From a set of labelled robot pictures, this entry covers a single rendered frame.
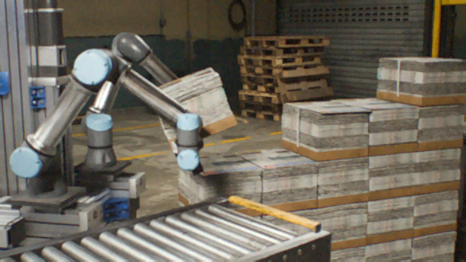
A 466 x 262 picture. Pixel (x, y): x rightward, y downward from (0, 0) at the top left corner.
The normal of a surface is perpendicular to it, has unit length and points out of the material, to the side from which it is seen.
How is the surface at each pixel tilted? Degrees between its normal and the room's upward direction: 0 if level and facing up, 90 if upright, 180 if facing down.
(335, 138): 90
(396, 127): 90
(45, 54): 90
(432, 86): 89
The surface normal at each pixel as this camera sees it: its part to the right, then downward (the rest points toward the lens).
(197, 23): 0.66, 0.13
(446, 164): 0.39, 0.16
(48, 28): -0.21, 0.17
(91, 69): 0.03, 0.07
